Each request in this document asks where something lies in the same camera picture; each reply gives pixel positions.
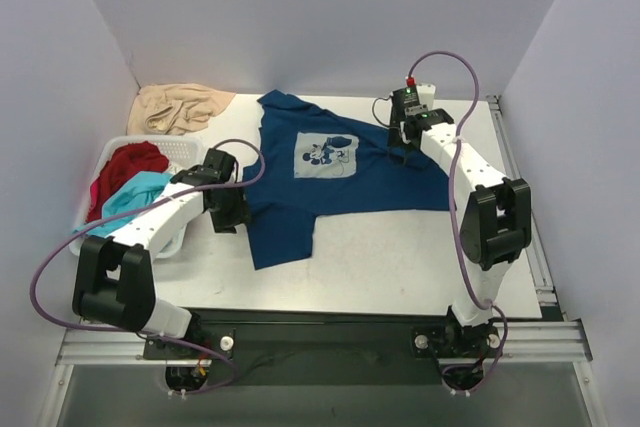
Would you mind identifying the white plastic laundry basket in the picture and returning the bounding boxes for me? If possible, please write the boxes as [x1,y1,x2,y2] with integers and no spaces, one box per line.
[69,135,204,259]

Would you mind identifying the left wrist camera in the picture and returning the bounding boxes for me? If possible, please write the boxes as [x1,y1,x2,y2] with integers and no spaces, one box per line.
[170,148,236,187]

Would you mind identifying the right side aluminium rail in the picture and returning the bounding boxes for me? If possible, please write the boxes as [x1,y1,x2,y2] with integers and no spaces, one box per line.
[486,96,567,321]

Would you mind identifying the aluminium frame rail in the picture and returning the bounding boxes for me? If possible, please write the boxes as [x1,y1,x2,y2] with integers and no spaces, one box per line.
[57,321,592,366]

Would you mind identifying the turquoise t-shirt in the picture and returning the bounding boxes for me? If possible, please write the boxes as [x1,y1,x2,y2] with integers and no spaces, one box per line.
[86,171,172,237]

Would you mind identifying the red t-shirt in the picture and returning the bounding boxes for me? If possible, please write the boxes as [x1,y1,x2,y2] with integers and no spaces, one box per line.
[85,141,169,222]

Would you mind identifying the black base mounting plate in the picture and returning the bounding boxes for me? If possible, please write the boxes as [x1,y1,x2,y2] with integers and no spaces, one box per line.
[143,309,506,393]

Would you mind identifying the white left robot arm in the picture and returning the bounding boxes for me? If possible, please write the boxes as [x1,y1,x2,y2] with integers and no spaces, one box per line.
[72,167,250,359]

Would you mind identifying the beige t-shirt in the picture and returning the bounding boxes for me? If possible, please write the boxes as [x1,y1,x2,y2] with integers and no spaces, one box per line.
[126,83,236,135]

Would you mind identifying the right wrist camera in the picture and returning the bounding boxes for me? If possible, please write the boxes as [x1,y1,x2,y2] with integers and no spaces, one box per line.
[371,83,436,129]

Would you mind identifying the navy blue mickey t-shirt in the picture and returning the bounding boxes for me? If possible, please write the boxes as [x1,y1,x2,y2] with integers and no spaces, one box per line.
[243,90,449,270]

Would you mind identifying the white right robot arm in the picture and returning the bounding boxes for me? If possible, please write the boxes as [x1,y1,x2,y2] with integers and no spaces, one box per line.
[390,109,531,355]

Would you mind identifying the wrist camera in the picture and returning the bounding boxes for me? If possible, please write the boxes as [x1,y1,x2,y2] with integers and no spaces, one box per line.
[170,148,236,187]
[371,83,436,129]

